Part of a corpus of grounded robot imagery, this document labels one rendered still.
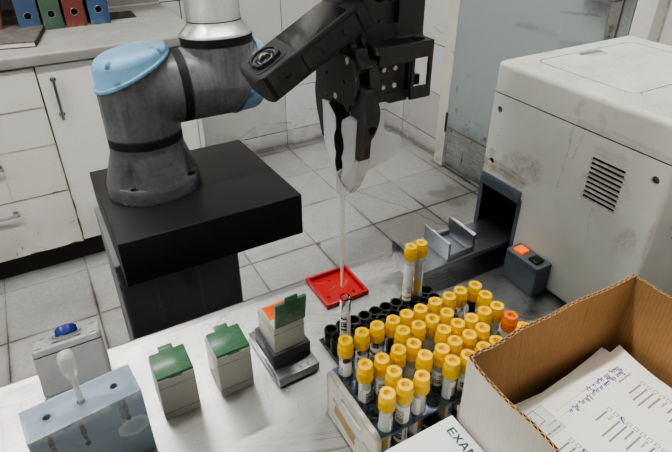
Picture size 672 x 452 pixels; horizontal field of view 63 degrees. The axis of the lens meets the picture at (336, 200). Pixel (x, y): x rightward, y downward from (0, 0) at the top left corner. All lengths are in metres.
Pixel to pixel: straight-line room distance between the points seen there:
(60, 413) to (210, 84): 0.51
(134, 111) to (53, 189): 1.48
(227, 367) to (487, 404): 0.29
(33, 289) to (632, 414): 2.17
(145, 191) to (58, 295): 1.51
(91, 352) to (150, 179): 0.31
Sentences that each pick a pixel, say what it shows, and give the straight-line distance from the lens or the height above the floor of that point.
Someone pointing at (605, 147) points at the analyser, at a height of 1.12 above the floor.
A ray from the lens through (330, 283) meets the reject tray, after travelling 0.81.
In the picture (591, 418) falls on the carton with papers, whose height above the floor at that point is 0.94.
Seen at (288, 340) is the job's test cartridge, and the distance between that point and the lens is 0.67.
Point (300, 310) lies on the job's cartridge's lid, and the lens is 0.64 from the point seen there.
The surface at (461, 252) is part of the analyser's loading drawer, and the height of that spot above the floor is 0.92.
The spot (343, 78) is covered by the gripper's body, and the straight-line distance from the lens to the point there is 0.48.
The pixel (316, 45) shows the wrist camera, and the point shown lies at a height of 1.28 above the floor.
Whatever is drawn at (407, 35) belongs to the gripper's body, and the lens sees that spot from 0.50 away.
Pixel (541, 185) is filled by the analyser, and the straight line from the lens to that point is 0.80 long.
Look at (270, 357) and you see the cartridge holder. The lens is 0.68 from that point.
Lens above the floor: 1.40
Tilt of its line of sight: 31 degrees down
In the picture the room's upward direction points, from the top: straight up
